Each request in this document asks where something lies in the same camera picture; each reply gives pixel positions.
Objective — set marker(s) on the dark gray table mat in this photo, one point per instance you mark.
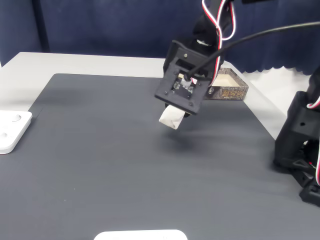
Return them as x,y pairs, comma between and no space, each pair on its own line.
100,162

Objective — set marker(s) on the white block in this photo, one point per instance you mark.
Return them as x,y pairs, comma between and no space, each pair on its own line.
171,117

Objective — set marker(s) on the white tray with round dents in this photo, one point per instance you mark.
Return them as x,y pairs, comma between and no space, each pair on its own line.
11,130

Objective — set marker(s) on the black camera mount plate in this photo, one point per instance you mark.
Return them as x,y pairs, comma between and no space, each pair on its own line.
182,85

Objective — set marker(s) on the dark blue curtain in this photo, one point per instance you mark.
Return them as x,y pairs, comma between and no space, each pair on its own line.
100,25

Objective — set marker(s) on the white rounded flat object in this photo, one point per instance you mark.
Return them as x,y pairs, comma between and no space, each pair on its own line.
140,235

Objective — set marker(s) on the bark pattern cardboard box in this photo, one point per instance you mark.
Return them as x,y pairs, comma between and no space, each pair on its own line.
232,91

